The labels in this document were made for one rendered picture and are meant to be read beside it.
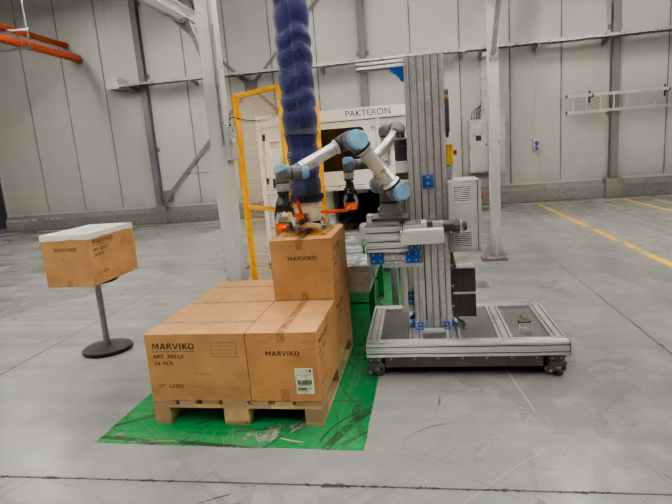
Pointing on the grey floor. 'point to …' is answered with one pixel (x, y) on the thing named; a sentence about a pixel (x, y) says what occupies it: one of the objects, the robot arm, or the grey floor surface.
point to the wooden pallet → (165, 411)
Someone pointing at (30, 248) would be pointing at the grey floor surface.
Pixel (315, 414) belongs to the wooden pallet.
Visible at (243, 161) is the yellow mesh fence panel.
